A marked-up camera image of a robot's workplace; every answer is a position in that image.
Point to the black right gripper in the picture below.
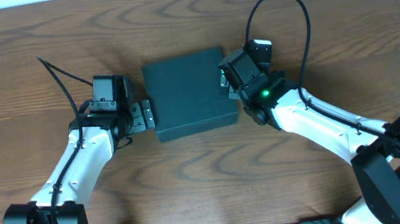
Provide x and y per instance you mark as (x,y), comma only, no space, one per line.
(226,83)

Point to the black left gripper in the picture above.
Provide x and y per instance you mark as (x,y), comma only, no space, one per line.
(146,114)

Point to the dark green box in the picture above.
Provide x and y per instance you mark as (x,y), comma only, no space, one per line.
(186,95)

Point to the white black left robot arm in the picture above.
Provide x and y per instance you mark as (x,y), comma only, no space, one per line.
(102,125)

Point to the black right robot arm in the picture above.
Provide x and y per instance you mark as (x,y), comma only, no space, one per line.
(371,147)

